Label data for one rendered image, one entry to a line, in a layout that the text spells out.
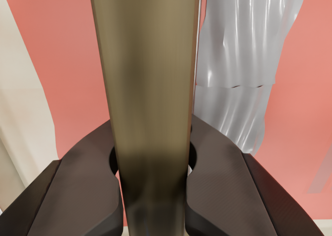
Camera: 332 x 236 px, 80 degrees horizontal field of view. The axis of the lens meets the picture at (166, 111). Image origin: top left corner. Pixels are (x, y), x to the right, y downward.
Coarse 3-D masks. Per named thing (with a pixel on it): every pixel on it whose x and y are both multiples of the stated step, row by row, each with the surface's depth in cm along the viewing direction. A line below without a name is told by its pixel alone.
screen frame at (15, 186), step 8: (0, 144) 19; (0, 152) 19; (0, 160) 19; (8, 160) 20; (0, 168) 19; (8, 168) 20; (0, 176) 19; (8, 176) 20; (16, 176) 21; (0, 184) 19; (8, 184) 20; (16, 184) 21; (0, 192) 19; (8, 192) 20; (16, 192) 21; (0, 200) 19; (8, 200) 20; (0, 208) 19
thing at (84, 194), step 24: (96, 144) 10; (72, 168) 8; (96, 168) 8; (48, 192) 7; (72, 192) 7; (96, 192) 7; (120, 192) 8; (48, 216) 6; (72, 216) 6; (96, 216) 6; (120, 216) 7
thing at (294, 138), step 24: (48, 96) 17; (72, 96) 17; (96, 96) 18; (288, 96) 18; (312, 96) 19; (72, 120) 19; (96, 120) 19; (288, 120) 20; (312, 120) 20; (72, 144) 20; (264, 144) 21; (288, 144) 21; (312, 144) 21; (288, 168) 23; (312, 168) 23; (288, 192) 25; (312, 216) 28
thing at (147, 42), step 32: (96, 0) 5; (128, 0) 5; (160, 0) 5; (192, 0) 5; (96, 32) 6; (128, 32) 5; (160, 32) 5; (192, 32) 6; (128, 64) 6; (160, 64) 6; (192, 64) 6; (128, 96) 6; (160, 96) 6; (192, 96) 7; (128, 128) 7; (160, 128) 7; (128, 160) 8; (160, 160) 8; (128, 192) 8; (160, 192) 8; (128, 224) 10; (160, 224) 10
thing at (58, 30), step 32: (32, 0) 14; (64, 0) 14; (320, 0) 15; (32, 32) 15; (64, 32) 15; (320, 32) 16; (64, 64) 16; (96, 64) 16; (288, 64) 17; (320, 64) 17
